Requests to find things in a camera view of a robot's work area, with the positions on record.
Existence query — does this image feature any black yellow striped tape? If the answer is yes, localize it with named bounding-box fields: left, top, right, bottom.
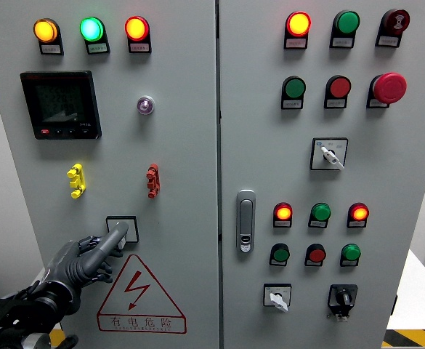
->
left=48, top=328, right=68, bottom=347
left=381, top=329, right=425, bottom=348

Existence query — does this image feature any red warning triangle sign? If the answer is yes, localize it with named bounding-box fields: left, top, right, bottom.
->
left=96, top=254, right=187, bottom=334

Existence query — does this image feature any black display meter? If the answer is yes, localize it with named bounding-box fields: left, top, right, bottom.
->
left=20, top=70, right=102, bottom=140

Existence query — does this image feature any grey cabinet door with display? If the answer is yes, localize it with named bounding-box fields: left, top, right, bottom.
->
left=0, top=0, right=221, bottom=349

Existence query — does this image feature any white round lamp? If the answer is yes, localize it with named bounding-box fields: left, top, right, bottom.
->
left=136, top=95, right=155, bottom=116

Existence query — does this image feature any silver door lock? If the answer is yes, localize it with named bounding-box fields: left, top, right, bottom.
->
left=236, top=189, right=256, bottom=255

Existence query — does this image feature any small green flat push button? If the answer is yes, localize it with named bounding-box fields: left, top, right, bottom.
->
left=270, top=243, right=291, bottom=263

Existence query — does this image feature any small red lit lamp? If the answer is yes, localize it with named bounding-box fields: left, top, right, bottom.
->
left=347, top=202, right=371, bottom=222
left=273, top=202, right=294, bottom=222

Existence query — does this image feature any yellow round lamp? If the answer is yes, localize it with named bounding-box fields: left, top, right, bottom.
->
left=33, top=17, right=60, bottom=44

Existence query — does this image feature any grey cabinet door with lock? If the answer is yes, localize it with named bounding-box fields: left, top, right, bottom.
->
left=217, top=0, right=425, bottom=349

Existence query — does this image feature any bright green lit lamp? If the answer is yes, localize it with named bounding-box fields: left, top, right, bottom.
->
left=79, top=16, right=106, bottom=43

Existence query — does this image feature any large red lit lamp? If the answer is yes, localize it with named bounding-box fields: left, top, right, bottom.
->
left=286, top=10, right=312, bottom=38
left=124, top=15, right=150, bottom=42

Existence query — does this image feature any small red flat push button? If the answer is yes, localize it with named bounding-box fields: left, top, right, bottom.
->
left=306, top=243, right=327, bottom=263

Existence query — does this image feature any small green lamp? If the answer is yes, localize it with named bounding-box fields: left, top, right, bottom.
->
left=309, top=202, right=332, bottom=222

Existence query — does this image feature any small green raised push button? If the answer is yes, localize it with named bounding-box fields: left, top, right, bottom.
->
left=341, top=243, right=362, bottom=262

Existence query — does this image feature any large green push button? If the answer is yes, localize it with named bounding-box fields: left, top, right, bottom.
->
left=282, top=75, right=307, bottom=100

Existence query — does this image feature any large red push button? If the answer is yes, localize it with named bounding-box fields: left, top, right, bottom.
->
left=325, top=75, right=352, bottom=100

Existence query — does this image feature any large red stop button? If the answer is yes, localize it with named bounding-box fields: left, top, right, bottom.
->
left=372, top=71, right=408, bottom=105

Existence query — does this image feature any large dark green lamp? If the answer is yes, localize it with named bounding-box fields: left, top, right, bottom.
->
left=333, top=9, right=361, bottom=36

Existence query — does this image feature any dark red buzzer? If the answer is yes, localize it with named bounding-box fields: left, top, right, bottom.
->
left=381, top=8, right=410, bottom=35

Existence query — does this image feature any small yellow handle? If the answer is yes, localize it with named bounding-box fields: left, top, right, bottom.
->
left=66, top=163, right=86, bottom=200

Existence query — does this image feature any small red handle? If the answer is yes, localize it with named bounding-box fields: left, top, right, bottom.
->
left=145, top=163, right=161, bottom=199

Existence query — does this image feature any small white-handle turn switch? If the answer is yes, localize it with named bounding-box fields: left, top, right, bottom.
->
left=263, top=283, right=293, bottom=313

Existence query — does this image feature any black-handle turn switch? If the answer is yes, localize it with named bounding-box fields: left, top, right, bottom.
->
left=326, top=284, right=359, bottom=323

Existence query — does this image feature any large white-handle turn switch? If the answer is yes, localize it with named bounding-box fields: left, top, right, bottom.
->
left=309, top=137, right=349, bottom=172

